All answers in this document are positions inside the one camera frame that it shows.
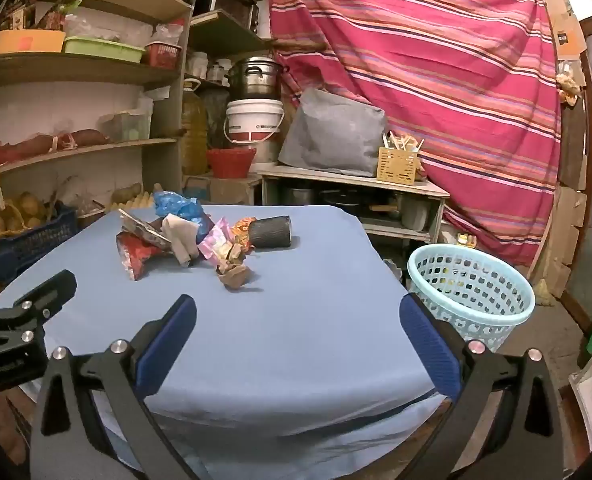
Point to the pink wrapper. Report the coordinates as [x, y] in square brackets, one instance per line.
[213, 242]

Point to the dark cylindrical cup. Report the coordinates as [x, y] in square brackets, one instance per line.
[271, 232]

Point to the orange snack bag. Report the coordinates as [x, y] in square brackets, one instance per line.
[243, 230]

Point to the brown paper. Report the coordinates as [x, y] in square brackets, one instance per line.
[233, 276]

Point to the white low cabinet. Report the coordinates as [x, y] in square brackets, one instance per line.
[326, 176]

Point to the cardboard box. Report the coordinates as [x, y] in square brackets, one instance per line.
[231, 190]

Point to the red plastic basket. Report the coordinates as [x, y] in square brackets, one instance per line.
[231, 162]

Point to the red striped cloth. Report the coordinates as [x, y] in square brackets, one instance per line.
[425, 60]

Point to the blue tablecloth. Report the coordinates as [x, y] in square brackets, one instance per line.
[286, 335]

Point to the light blue plastic basket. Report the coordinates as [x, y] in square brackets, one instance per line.
[495, 323]

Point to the yellow oil bottle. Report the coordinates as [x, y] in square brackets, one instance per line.
[195, 130]

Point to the clear plastic container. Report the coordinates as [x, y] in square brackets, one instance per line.
[126, 127]

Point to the potato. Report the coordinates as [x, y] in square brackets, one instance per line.
[126, 191]

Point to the white plastic bucket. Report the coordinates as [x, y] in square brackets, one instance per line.
[253, 115]

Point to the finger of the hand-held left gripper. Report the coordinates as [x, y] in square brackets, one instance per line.
[1, 269]
[51, 292]

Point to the green plastic tray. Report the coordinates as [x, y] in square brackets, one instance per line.
[101, 50]

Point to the grey fabric bag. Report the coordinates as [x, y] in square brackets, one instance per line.
[331, 130]

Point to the dark frying pan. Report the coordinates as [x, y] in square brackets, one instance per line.
[346, 197]

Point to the egg tray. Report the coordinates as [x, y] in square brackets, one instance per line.
[126, 205]

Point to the small metal pot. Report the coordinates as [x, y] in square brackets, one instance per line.
[298, 195]

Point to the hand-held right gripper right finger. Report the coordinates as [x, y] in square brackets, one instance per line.
[430, 345]

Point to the blue plastic crate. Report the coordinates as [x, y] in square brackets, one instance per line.
[36, 242]

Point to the bundle of utensils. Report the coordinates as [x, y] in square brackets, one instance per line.
[403, 141]

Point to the toaster oven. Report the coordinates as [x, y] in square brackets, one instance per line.
[231, 2]

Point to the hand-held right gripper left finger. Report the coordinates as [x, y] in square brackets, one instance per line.
[168, 345]

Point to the yellow utensil holder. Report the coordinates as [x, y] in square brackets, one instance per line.
[395, 166]

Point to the blue plastic bag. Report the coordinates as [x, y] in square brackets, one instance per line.
[176, 206]

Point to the metal cooking pot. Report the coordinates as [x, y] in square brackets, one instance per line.
[256, 80]

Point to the silver foil wrapper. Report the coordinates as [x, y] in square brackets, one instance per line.
[141, 227]

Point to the cardboard sheet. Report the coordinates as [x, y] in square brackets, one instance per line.
[565, 25]

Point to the small red basket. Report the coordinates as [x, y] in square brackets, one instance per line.
[163, 55]

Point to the beige paper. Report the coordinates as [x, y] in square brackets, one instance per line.
[181, 237]

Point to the wooden shelf unit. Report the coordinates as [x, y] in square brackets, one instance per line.
[76, 68]

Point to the red snack wrapper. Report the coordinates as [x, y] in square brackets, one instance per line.
[136, 256]

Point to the orange plastic box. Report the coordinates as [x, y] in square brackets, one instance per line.
[26, 42]

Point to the small tan wrapper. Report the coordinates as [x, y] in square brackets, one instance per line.
[236, 254]

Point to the red net bag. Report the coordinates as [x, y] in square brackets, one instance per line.
[26, 147]

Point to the white plastic container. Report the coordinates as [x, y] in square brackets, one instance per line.
[415, 212]

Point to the white plastic jar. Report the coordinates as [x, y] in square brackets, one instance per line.
[197, 66]
[219, 71]

